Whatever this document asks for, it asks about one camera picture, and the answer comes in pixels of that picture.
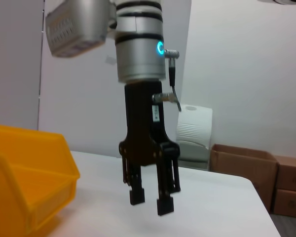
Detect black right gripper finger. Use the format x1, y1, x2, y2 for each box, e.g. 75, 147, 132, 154
156, 142, 182, 216

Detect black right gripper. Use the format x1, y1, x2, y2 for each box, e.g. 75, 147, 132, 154
118, 80, 181, 206

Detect white ribbed air purifier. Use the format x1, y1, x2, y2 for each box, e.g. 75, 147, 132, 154
176, 103, 213, 171

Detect open brown cardboard box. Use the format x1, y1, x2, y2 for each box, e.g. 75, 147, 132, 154
209, 143, 280, 213

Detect yellow plastic bin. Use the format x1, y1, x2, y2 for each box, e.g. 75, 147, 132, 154
0, 123, 81, 237

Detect closed brown cardboard box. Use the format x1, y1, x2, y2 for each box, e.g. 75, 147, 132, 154
275, 155, 296, 194
270, 188, 296, 220

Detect right wrist cable with plugs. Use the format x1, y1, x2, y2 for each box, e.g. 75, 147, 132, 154
151, 48, 183, 113

